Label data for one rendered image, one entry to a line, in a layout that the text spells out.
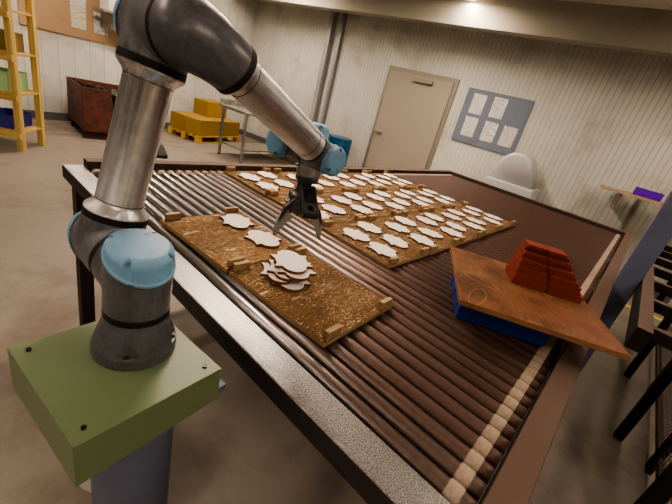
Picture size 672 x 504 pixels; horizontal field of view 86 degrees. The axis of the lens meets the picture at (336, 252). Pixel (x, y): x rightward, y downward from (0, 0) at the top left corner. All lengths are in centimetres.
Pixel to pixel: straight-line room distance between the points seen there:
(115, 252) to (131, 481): 54
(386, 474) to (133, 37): 87
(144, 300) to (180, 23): 45
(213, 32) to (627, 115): 606
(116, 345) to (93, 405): 10
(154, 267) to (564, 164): 609
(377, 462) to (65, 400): 55
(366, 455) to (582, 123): 599
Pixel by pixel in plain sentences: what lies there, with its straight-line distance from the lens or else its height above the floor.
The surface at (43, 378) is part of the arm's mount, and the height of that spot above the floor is 97.
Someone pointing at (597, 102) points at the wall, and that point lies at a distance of 644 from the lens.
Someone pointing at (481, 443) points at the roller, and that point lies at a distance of 92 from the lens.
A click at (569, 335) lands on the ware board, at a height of 104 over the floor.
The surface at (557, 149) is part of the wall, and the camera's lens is 641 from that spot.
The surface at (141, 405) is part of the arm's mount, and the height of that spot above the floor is 96.
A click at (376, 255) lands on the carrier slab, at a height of 94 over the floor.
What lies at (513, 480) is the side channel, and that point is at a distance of 86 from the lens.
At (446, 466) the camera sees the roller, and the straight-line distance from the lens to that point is 85.
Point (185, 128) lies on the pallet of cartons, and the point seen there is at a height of 20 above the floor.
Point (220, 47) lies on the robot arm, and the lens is 66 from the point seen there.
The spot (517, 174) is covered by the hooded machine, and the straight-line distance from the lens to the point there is 571.
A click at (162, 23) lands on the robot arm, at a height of 154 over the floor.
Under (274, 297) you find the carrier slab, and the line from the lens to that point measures 107.
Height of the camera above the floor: 151
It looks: 23 degrees down
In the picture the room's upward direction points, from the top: 15 degrees clockwise
